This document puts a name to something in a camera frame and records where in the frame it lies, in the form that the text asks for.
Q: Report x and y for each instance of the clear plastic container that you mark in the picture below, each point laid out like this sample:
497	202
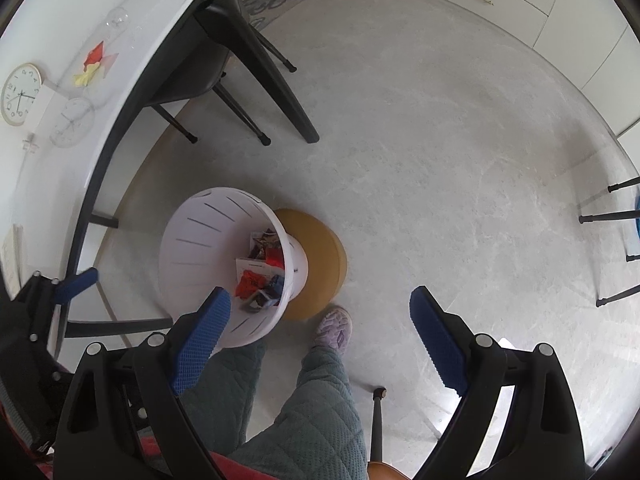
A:
117	20

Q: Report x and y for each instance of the small white wall plug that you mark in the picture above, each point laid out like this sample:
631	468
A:
31	143

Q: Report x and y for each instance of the person's left leg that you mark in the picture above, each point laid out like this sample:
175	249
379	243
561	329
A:
225	400

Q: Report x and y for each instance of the round wooden stool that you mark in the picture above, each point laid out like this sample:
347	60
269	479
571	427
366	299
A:
320	270

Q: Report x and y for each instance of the brown snack packet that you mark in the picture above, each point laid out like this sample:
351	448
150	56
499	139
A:
265	242

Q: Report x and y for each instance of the round white wall clock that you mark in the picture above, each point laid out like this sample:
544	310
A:
20	94

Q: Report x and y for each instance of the orange-red crumpled paper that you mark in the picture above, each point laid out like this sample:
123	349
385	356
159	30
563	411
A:
95	55

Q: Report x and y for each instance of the white plastic waste basket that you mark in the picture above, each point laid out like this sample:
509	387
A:
200	230

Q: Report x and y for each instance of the yellow-green crumpled paper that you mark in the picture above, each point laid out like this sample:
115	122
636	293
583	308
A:
90	76

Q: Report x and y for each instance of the grey chair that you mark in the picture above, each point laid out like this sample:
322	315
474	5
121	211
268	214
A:
185	75

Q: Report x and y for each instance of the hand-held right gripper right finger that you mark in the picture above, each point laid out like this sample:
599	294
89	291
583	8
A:
440	340

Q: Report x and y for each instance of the wooden chair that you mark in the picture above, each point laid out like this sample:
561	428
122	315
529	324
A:
378	430

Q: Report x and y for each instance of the person's right leg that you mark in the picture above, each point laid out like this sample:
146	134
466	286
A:
320	420

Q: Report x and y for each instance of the black table leg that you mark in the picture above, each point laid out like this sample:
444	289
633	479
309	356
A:
120	326
270	75

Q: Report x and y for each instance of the blue snack wrapper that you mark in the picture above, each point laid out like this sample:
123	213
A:
267	297

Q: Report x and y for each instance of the purple-grey slipper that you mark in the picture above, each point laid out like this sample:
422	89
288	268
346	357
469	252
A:
334	332

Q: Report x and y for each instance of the red and white receipt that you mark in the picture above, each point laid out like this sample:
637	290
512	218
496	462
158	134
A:
250	264

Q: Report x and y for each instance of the white card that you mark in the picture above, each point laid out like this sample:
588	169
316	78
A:
42	102

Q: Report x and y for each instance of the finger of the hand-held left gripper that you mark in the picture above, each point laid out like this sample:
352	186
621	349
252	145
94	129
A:
75	282

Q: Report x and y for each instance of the red snack packet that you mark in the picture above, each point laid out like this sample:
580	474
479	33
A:
249	284

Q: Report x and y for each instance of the red wrapper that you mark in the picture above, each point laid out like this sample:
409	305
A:
274	260

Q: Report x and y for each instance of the person's leg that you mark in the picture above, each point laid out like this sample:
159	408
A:
225	400
320	420

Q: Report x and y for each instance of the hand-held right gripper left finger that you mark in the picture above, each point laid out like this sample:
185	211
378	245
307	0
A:
200	340

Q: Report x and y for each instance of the black-legged stand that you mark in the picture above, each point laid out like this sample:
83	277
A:
615	215

